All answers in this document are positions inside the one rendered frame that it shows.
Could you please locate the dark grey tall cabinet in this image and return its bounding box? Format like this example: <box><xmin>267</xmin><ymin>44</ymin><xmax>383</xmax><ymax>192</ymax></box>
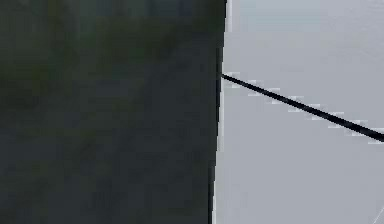
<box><xmin>0</xmin><ymin>0</ymin><xmax>228</xmax><ymax>224</ymax></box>

